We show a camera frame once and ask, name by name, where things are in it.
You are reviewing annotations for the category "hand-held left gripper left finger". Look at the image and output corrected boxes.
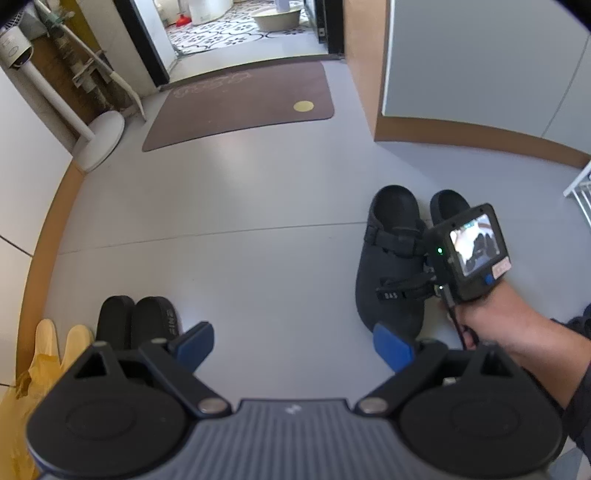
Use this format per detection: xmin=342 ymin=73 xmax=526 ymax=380
xmin=74 ymin=322 xmax=232 ymax=420

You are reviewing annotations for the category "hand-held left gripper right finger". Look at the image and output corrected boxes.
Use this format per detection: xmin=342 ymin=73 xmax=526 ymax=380
xmin=355 ymin=323 xmax=519 ymax=418

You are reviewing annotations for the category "white shoe rack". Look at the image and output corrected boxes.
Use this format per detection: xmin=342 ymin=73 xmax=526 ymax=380
xmin=563 ymin=159 xmax=591 ymax=229

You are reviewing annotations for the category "person's right forearm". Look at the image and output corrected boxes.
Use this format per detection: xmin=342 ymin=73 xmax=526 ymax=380
xmin=489 ymin=295 xmax=591 ymax=462

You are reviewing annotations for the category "person's right hand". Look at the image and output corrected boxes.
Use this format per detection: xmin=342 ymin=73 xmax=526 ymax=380
xmin=455 ymin=278 xmax=523 ymax=354

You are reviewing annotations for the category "black slide sandal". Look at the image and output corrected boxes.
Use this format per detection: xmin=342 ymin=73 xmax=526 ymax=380
xmin=96 ymin=295 xmax=137 ymax=352
xmin=131 ymin=296 xmax=184 ymax=352

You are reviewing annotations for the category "brown doormat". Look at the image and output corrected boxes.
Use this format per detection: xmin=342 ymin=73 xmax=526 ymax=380
xmin=141 ymin=61 xmax=336 ymax=153

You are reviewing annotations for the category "white pipe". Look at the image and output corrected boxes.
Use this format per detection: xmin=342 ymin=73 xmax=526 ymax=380
xmin=34 ymin=0 xmax=147 ymax=123

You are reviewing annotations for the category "beige wash basin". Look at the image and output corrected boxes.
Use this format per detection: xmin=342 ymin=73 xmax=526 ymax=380
xmin=252 ymin=9 xmax=304 ymax=32

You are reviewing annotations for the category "white toilet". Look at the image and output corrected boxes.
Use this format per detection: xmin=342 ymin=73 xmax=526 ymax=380
xmin=189 ymin=0 xmax=234 ymax=27

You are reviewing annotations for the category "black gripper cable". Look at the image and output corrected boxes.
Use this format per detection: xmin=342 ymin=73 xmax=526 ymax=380
xmin=438 ymin=285 xmax=479 ymax=348

